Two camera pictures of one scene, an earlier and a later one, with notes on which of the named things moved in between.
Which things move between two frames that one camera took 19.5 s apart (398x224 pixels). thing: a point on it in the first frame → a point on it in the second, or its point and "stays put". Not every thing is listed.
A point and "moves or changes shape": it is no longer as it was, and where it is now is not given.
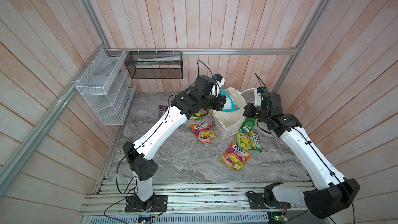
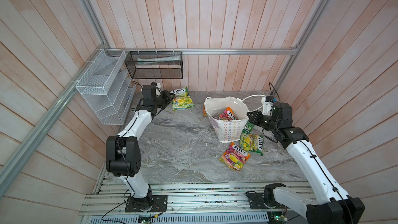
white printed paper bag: x=227 y=123 moves or changes shape
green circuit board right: x=276 y=217 stays put
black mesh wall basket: x=155 y=65 stays put
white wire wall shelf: x=107 y=87 stays put
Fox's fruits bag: x=203 y=132 → x=227 y=115
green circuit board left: x=145 y=219 stays put
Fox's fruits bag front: x=235 y=157 stays put
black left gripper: x=221 y=101 → x=168 y=98
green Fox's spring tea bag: x=201 y=114 moves or changes shape
